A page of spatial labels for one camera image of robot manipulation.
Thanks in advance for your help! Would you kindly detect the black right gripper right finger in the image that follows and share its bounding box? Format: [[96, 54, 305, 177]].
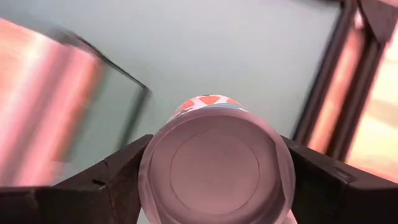
[[281, 135, 398, 224]]

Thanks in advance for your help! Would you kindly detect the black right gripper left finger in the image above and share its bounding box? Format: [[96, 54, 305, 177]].
[[0, 134, 154, 224]]

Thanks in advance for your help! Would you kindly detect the black aluminium table frame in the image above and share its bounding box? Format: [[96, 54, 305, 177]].
[[292, 0, 398, 162]]

